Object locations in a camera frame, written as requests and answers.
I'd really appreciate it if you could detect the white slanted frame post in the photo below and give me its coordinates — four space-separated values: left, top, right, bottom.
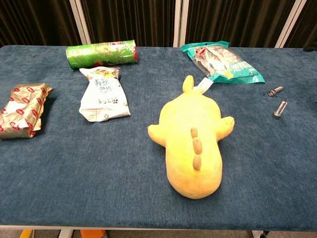
275 0 306 49
68 0 92 46

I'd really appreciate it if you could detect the gold foil snack package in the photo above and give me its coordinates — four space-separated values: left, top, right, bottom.
0 83 53 139

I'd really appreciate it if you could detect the blue table cloth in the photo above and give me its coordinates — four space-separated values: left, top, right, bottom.
0 45 317 232

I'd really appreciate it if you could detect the white table frame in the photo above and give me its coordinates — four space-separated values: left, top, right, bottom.
0 224 317 238

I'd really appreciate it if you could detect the teal dried fish snack bag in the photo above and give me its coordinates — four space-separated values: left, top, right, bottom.
181 41 266 84

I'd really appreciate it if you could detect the yellow plush dinosaur toy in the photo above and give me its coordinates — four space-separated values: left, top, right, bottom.
147 75 235 200

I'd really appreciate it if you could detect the dark pleated curtain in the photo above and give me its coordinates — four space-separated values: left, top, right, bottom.
0 0 317 49

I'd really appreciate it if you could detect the orange object under table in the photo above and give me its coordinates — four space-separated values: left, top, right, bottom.
80 230 106 238

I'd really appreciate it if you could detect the silver bolt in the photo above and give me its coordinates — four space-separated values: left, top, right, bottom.
268 85 284 97
272 99 290 120

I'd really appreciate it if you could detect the green cylindrical chip can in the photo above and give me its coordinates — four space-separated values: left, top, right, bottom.
65 39 138 71

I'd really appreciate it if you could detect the white crumpled snack bag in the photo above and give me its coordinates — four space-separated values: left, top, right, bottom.
78 66 131 122

